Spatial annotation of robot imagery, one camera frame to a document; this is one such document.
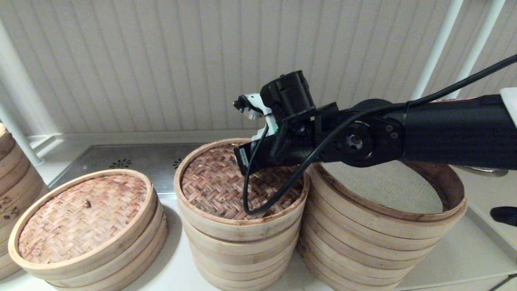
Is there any dark woven bamboo steamer lid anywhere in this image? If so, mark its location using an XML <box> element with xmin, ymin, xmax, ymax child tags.
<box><xmin>174</xmin><ymin>138</ymin><xmax>310</xmax><ymax>242</ymax></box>

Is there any narrow bamboo steamer stack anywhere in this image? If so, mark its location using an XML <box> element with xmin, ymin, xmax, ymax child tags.
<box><xmin>180</xmin><ymin>210</ymin><xmax>303</xmax><ymax>291</ymax></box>

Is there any tall wide bamboo steamer stack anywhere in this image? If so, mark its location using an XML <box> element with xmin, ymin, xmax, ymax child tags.
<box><xmin>297</xmin><ymin>160</ymin><xmax>468</xmax><ymax>291</ymax></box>

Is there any pale woven bamboo steamer lid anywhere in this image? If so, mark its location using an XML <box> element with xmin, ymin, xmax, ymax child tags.
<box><xmin>8</xmin><ymin>169</ymin><xmax>159</xmax><ymax>282</ymax></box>

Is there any round metal plate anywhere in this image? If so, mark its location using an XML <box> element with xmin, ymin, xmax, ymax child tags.
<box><xmin>458</xmin><ymin>166</ymin><xmax>509</xmax><ymax>177</ymax></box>

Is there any flower-marked bamboo steamer stack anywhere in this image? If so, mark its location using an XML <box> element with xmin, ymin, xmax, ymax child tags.
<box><xmin>0</xmin><ymin>123</ymin><xmax>50</xmax><ymax>281</ymax></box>

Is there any beige mesh liner cloth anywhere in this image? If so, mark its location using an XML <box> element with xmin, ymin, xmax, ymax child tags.
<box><xmin>321</xmin><ymin>162</ymin><xmax>444</xmax><ymax>215</ymax></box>

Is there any steel vent plate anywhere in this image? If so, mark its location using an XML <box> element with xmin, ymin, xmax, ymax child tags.
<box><xmin>48</xmin><ymin>142</ymin><xmax>202</xmax><ymax>195</ymax></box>

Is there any white metal pole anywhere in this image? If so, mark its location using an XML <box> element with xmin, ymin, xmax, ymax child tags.
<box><xmin>411</xmin><ymin>0</ymin><xmax>464</xmax><ymax>101</ymax></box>
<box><xmin>446</xmin><ymin>0</ymin><xmax>506</xmax><ymax>99</ymax></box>
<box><xmin>0</xmin><ymin>103</ymin><xmax>44</xmax><ymax>167</ymax></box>

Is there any beige cabinet door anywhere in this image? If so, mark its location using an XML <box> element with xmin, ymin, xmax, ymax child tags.
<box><xmin>398</xmin><ymin>276</ymin><xmax>510</xmax><ymax>291</ymax></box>

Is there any black rounded object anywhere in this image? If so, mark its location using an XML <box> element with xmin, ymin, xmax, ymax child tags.
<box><xmin>490</xmin><ymin>206</ymin><xmax>517</xmax><ymax>227</ymax></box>

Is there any thick white column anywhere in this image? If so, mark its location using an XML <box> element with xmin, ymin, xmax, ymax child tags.
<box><xmin>0</xmin><ymin>18</ymin><xmax>62</xmax><ymax>136</ymax></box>

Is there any black braided cable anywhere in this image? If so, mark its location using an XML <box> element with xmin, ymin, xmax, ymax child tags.
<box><xmin>271</xmin><ymin>121</ymin><xmax>295</xmax><ymax>160</ymax></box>

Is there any white mounted wrist camera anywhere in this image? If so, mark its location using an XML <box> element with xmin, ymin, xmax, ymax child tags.
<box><xmin>233</xmin><ymin>93</ymin><xmax>280</xmax><ymax>142</ymax></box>

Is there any smooth black camera cable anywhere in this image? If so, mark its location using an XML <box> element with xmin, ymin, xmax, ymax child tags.
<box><xmin>242</xmin><ymin>54</ymin><xmax>517</xmax><ymax>216</ymax></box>

